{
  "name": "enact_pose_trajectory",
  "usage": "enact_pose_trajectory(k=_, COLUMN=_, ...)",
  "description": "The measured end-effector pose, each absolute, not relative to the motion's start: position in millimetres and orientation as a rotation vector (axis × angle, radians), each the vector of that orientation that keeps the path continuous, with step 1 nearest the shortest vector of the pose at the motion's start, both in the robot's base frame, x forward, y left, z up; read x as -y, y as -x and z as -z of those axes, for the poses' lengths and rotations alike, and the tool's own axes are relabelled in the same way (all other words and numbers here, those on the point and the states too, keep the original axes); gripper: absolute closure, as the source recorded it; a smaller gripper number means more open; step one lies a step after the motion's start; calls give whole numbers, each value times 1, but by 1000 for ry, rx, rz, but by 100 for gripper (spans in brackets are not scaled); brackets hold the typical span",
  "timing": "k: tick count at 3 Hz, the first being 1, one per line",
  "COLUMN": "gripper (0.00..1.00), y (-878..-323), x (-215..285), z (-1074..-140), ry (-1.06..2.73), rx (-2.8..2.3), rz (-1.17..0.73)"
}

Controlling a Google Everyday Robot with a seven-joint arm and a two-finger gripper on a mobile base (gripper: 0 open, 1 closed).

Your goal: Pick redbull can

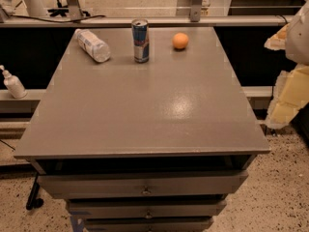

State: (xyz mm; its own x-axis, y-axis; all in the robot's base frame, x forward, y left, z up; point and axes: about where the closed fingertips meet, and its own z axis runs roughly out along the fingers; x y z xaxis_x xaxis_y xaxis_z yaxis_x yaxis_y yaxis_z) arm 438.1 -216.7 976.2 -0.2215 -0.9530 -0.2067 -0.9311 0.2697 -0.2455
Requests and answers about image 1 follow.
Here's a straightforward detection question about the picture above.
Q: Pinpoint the grey drawer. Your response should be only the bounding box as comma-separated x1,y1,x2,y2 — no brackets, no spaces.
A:
38,170,248,199
85,217,213,232
67,199,226,218

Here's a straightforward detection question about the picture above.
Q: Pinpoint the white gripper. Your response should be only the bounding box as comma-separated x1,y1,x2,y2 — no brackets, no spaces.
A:
264,1,309,130

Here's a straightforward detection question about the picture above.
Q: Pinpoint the white pump dispenser bottle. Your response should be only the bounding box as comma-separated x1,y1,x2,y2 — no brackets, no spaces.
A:
0,65,27,99

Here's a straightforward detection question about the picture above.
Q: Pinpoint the top grey drawer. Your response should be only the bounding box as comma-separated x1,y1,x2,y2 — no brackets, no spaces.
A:
38,170,248,199

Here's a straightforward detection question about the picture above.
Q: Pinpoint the orange fruit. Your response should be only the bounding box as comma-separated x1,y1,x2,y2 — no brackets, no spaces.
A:
172,33,189,50

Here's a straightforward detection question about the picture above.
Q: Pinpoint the blue silver redbull can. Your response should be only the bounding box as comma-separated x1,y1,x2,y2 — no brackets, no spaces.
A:
131,19,150,63

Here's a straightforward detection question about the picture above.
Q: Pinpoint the black cable on rail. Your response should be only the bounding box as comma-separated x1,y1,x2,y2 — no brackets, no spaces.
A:
9,14,107,24

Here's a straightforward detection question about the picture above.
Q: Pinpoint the bottom grey drawer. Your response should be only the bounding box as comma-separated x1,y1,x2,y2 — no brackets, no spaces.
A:
85,217,213,232

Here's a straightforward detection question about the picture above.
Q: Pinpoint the middle grey drawer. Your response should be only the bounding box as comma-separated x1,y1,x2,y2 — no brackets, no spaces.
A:
67,199,226,218

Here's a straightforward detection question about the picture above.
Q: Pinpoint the black cabinet caster wheel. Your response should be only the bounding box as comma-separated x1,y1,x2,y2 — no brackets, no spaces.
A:
26,176,43,211

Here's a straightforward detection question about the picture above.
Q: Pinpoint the grey metal rail frame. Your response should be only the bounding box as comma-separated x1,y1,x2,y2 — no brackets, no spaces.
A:
1,0,308,28

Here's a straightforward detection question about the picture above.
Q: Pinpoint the clear plastic water bottle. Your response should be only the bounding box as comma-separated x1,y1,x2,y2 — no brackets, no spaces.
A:
74,29,111,63

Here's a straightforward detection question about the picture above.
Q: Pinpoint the grey drawer cabinet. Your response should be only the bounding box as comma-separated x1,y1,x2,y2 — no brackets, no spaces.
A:
14,26,271,232

